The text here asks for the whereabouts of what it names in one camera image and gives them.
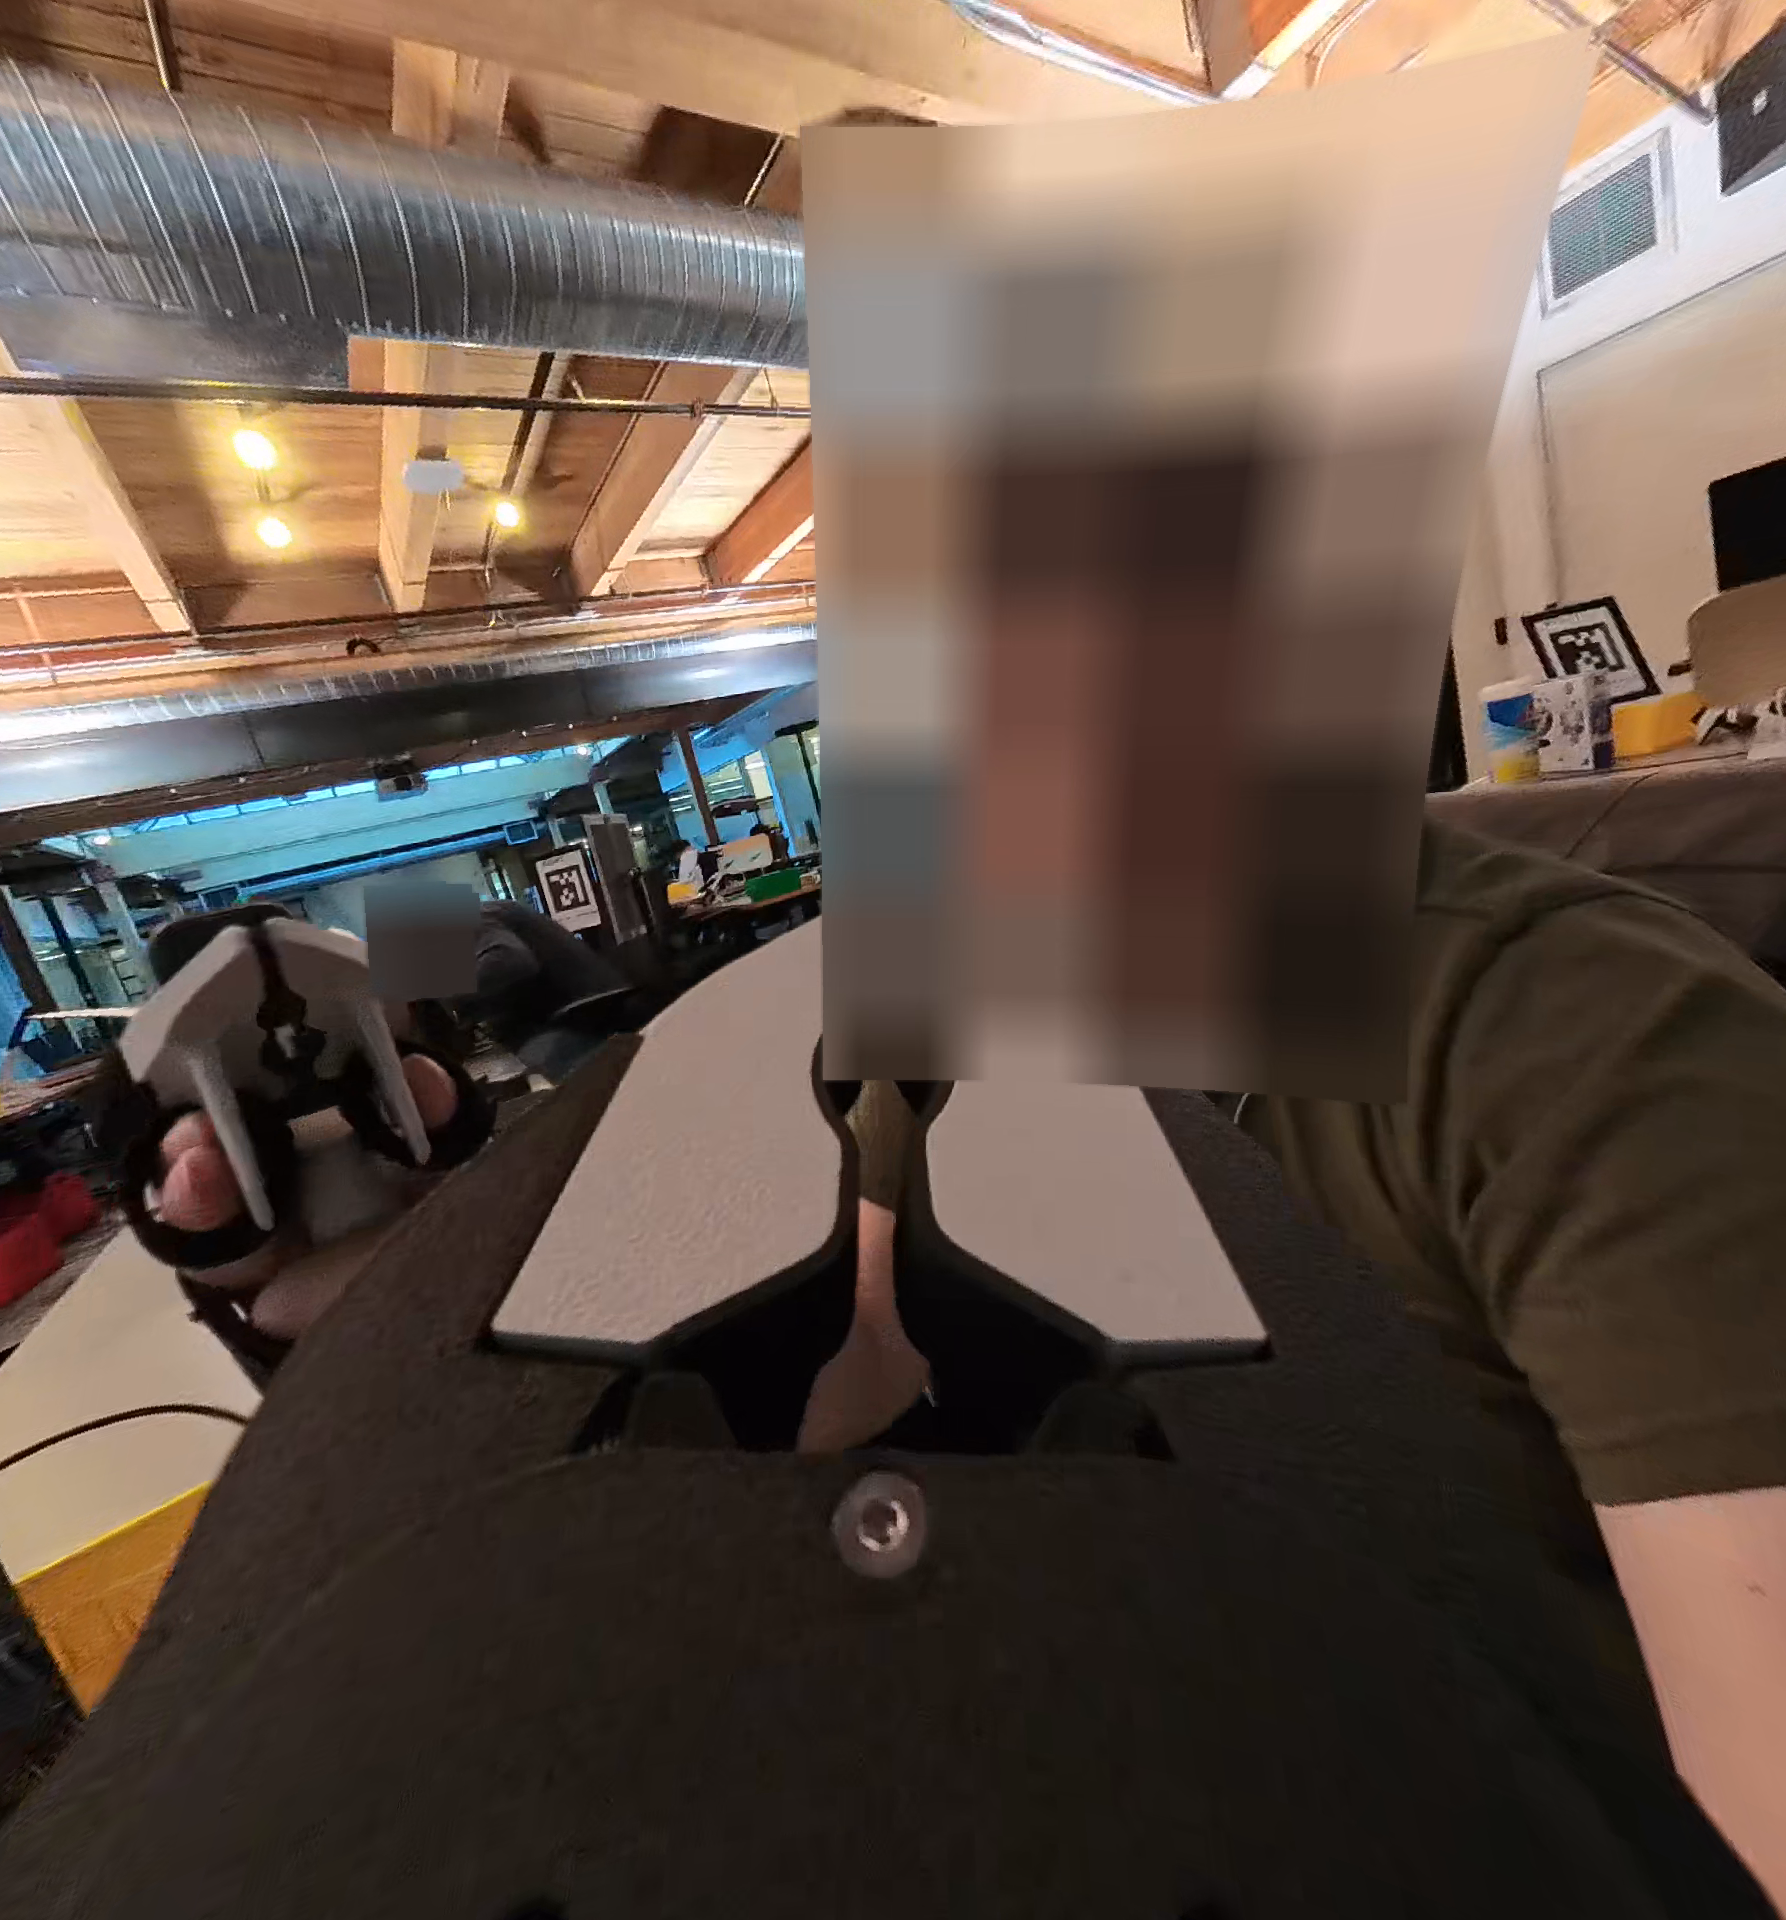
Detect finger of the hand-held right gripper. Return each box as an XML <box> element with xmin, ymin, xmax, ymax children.
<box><xmin>116</xmin><ymin>923</ymin><xmax>286</xmax><ymax>1239</ymax></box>
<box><xmin>264</xmin><ymin>918</ymin><xmax>434</xmax><ymax>1175</ymax></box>

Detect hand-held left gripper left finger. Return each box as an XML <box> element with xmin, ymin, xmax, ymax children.
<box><xmin>491</xmin><ymin>923</ymin><xmax>862</xmax><ymax>1365</ymax></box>

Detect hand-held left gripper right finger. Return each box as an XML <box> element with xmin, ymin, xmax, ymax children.
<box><xmin>923</xmin><ymin>1081</ymin><xmax>1272</xmax><ymax>1368</ymax></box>

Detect yellow plastic bin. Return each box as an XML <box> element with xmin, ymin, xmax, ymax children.
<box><xmin>11</xmin><ymin>1481</ymin><xmax>217</xmax><ymax>1713</ymax></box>

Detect person's left forearm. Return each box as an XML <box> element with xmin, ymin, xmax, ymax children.
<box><xmin>1588</xmin><ymin>1475</ymin><xmax>1786</xmax><ymax>1920</ymax></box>

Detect person's right hand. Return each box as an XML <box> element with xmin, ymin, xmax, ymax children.
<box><xmin>141</xmin><ymin>1049</ymin><xmax>463</xmax><ymax>1342</ymax></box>

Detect red beanbag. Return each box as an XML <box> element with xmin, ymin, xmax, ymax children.
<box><xmin>0</xmin><ymin>1166</ymin><xmax>105</xmax><ymax>1330</ymax></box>

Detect person in green shirt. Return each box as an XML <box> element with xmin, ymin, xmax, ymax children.
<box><xmin>847</xmin><ymin>817</ymin><xmax>1786</xmax><ymax>1508</ymax></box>

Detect white wipes canister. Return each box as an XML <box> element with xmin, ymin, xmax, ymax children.
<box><xmin>1479</xmin><ymin>679</ymin><xmax>1546</xmax><ymax>786</ymax></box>

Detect small white printed box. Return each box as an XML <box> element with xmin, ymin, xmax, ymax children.
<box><xmin>1534</xmin><ymin>669</ymin><xmax>1617</xmax><ymax>776</ymax></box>

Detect framed marker sign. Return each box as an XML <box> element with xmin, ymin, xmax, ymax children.
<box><xmin>1520</xmin><ymin>593</ymin><xmax>1663</xmax><ymax>708</ymax></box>

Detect pale round wooden board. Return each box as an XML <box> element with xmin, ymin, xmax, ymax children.
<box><xmin>1684</xmin><ymin>556</ymin><xmax>1786</xmax><ymax>709</ymax></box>

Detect thin spiral silver duct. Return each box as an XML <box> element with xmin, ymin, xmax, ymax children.
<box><xmin>0</xmin><ymin>621</ymin><xmax>824</xmax><ymax>728</ymax></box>

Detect long spiral silver duct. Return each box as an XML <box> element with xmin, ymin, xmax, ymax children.
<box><xmin>0</xmin><ymin>45</ymin><xmax>811</xmax><ymax>376</ymax></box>

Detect white wall vent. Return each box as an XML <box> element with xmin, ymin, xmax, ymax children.
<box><xmin>1543</xmin><ymin>134</ymin><xmax>1678</xmax><ymax>314</ymax></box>

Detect black square wall panel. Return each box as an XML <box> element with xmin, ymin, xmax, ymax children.
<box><xmin>1713</xmin><ymin>0</ymin><xmax>1786</xmax><ymax>193</ymax></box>

